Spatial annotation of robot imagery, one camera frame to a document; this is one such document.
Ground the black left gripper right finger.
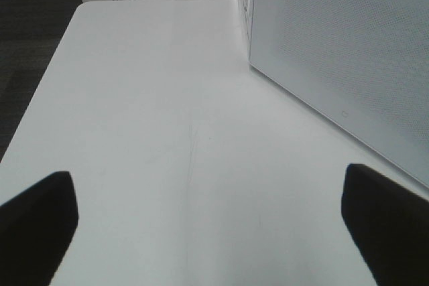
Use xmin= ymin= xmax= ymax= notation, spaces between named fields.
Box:
xmin=341 ymin=163 xmax=428 ymax=285

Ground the white microwave door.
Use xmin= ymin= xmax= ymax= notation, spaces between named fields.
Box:
xmin=249 ymin=0 xmax=428 ymax=184

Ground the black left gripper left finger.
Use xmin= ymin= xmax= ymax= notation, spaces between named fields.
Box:
xmin=1 ymin=171 xmax=79 ymax=285

